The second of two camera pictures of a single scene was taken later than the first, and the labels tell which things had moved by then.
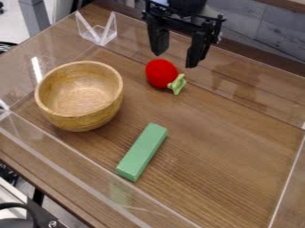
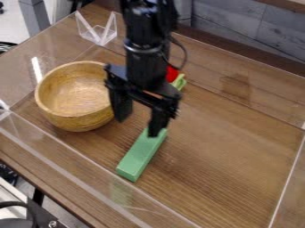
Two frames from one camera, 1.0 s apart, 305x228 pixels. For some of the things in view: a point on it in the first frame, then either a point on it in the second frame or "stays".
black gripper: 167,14 → 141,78
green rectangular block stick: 141,152 stays
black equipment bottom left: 37,217 stays
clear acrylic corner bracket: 97,34 stays
